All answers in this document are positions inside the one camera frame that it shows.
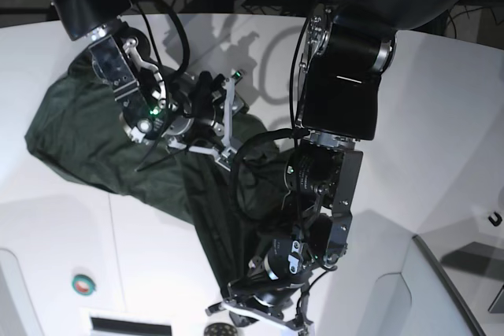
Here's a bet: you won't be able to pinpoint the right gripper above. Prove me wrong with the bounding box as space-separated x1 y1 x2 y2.
167 71 224 147

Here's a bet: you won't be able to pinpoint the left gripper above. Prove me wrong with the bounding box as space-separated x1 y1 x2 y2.
228 251 311 327

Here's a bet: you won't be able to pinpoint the dark green t-shirt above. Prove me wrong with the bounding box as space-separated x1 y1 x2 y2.
24 53 269 293

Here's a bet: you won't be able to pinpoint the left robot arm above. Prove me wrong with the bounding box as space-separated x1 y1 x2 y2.
218 0 458 335

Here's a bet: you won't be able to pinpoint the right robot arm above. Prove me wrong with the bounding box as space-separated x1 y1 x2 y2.
50 0 229 149

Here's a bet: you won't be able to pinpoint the black perforated round object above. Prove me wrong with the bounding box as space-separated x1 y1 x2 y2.
203 323 239 336

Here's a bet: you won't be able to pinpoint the green tape roll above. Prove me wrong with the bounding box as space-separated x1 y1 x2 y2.
72 274 96 297

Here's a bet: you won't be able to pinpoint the grey metal tray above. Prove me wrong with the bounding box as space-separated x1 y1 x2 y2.
414 234 503 335

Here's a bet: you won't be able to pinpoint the black U-shaped hook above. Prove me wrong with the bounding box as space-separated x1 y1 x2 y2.
487 212 503 227

